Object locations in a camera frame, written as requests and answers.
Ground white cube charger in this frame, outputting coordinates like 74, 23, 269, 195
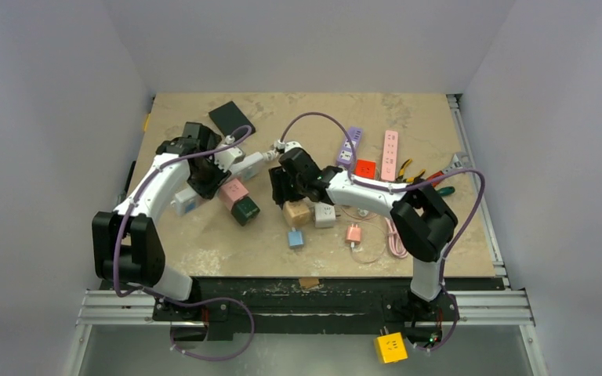
314, 203, 337, 229

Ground purple usb hub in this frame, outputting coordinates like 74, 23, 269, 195
335, 126, 364, 169

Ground dark green cube charger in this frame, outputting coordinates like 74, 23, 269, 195
230, 197, 260, 226

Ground black box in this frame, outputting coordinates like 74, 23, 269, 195
209, 101, 256, 139

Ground blue cube charger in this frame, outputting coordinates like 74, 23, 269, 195
288, 227, 305, 250

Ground red cube charger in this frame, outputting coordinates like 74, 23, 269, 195
354, 159, 377, 179

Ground small pink cube charger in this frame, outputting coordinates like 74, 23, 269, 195
345, 223, 362, 247

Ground yellow handled pliers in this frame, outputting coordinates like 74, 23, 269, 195
394, 158, 426, 184

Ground pink cable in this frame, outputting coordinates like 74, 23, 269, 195
383, 218, 410, 259

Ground green handled screwdriver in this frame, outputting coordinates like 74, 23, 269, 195
437, 186, 456, 197

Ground red handled adjustable wrench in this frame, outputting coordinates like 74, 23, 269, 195
426, 152, 473, 187

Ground yellow cube charger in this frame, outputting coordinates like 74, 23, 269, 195
374, 327, 408, 364

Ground white power strip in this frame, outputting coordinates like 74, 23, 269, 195
170, 152, 267, 216

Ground pink power strip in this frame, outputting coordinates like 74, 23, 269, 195
380, 129, 398, 182

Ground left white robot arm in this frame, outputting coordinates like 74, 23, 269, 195
91, 122, 243, 320

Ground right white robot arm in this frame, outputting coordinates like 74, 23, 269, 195
270, 144, 458, 319

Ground thin white cable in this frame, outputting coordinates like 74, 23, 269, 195
339, 204, 390, 265

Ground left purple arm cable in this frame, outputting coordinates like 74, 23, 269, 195
113, 125, 256, 363

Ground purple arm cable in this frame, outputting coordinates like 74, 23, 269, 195
279, 111, 487, 354
113, 125, 256, 363

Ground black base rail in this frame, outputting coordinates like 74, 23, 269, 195
80, 277, 533, 344

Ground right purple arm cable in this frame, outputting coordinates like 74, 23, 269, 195
279, 111, 487, 354

